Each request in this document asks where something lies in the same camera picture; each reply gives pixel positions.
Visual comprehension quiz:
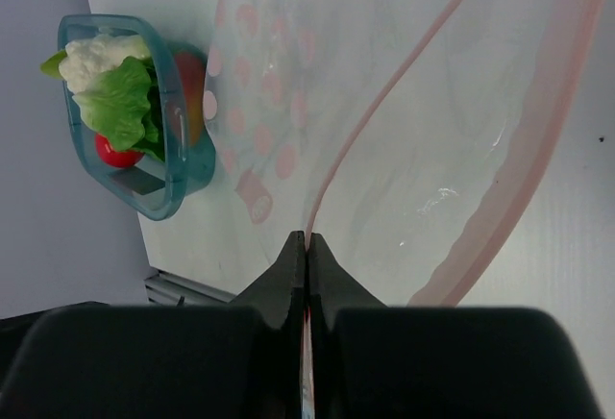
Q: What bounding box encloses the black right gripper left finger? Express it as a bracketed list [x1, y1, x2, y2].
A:
[1, 232, 306, 418]

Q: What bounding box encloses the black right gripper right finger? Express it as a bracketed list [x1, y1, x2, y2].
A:
[307, 234, 601, 418]

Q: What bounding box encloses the clear pink zip top bag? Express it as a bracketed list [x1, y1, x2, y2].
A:
[204, 0, 615, 419]

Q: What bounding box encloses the green lettuce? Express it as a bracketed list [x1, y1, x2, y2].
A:
[40, 50, 165, 162]

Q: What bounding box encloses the red orange mango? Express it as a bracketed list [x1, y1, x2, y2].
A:
[174, 50, 206, 146]

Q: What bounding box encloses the red tomato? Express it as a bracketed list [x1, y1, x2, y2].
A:
[95, 135, 144, 169]

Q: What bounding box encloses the teal plastic container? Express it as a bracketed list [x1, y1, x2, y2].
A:
[57, 14, 215, 221]

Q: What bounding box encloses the white cauliflower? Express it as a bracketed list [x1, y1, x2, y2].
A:
[59, 34, 151, 94]

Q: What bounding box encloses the aluminium frame rail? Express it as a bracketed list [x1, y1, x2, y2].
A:
[144, 270, 236, 307]

